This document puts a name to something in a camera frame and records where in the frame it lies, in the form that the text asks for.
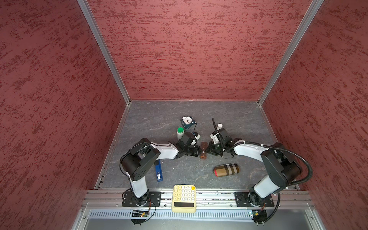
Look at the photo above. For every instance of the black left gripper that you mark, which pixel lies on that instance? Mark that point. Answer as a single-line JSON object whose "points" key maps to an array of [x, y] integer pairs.
{"points": [[197, 149]]}

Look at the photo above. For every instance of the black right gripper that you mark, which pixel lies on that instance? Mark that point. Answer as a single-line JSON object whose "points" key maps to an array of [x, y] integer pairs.
{"points": [[210, 149]]}

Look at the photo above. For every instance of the green capped pill bottle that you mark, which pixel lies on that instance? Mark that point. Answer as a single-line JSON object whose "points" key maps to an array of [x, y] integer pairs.
{"points": [[180, 132]]}

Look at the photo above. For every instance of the brown weekly pill organizer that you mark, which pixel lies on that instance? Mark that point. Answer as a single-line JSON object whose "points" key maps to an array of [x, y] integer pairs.
{"points": [[203, 147]]}

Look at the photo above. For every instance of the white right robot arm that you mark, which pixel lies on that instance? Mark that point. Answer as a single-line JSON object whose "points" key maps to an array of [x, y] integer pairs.
{"points": [[281, 166]]}

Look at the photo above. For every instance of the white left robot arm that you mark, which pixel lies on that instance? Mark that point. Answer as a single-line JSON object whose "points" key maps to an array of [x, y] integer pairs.
{"points": [[137, 161]]}

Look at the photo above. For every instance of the teal dial kitchen scale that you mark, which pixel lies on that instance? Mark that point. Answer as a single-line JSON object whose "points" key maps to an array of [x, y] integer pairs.
{"points": [[187, 122]]}

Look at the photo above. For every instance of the plaid checkered pouch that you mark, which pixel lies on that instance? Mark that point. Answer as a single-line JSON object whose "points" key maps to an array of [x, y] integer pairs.
{"points": [[226, 169]]}

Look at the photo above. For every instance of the yellow calculator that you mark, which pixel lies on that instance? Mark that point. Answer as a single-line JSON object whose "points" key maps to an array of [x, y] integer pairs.
{"points": [[184, 199]]}

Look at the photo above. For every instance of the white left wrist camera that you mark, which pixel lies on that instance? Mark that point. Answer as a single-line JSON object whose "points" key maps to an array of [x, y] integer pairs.
{"points": [[196, 138]]}

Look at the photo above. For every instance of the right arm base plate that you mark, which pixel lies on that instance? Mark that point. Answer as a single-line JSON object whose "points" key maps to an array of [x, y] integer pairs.
{"points": [[243, 200]]}

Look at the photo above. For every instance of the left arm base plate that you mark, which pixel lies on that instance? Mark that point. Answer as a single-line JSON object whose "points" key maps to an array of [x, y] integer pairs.
{"points": [[150, 198]]}

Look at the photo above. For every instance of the aluminium corner post right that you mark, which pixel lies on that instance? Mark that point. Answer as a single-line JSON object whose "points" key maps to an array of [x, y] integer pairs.
{"points": [[297, 37]]}

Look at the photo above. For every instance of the aluminium corner post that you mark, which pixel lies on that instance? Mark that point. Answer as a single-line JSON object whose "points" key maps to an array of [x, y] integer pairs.
{"points": [[297, 37], [87, 12]]}

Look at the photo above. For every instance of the aluminium corner post left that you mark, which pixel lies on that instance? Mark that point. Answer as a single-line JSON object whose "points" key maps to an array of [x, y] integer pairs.
{"points": [[87, 12]]}

